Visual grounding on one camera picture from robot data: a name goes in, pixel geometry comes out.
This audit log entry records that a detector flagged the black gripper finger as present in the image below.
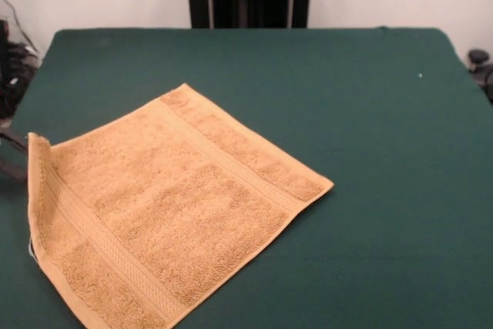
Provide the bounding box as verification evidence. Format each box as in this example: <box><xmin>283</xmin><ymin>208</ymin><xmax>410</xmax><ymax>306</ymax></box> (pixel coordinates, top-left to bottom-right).
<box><xmin>0</xmin><ymin>162</ymin><xmax>29</xmax><ymax>184</ymax></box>
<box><xmin>0</xmin><ymin>130</ymin><xmax>29</xmax><ymax>153</ymax></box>

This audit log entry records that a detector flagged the tan terry towel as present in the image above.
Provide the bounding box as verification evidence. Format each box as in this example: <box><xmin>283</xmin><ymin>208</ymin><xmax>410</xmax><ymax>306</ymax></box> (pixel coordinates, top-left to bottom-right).
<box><xmin>26</xmin><ymin>82</ymin><xmax>335</xmax><ymax>329</ymax></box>

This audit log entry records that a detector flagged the dark green tablecloth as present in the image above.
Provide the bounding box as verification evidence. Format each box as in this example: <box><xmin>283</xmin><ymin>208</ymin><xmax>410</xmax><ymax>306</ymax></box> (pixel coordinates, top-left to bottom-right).
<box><xmin>0</xmin><ymin>27</ymin><xmax>493</xmax><ymax>329</ymax></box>

